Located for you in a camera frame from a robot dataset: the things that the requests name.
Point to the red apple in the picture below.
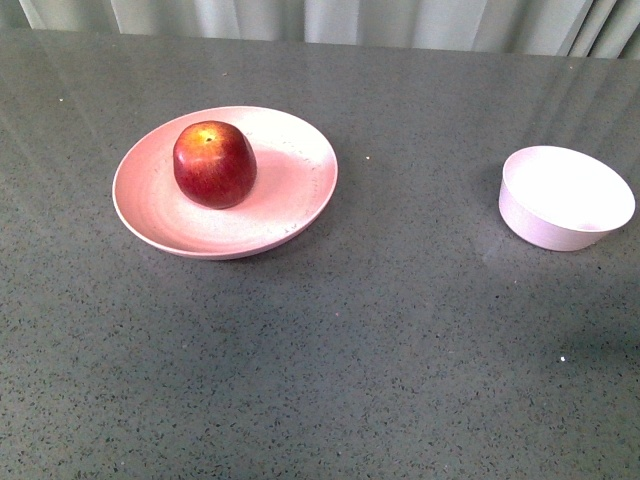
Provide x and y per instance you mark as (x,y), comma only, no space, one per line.
(214,164)

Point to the pale pink bowl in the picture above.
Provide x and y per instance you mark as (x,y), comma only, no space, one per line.
(562,200)

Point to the pink plate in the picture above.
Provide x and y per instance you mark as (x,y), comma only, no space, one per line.
(297,172)

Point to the white curtain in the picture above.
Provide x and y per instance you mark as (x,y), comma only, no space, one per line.
(598,29)

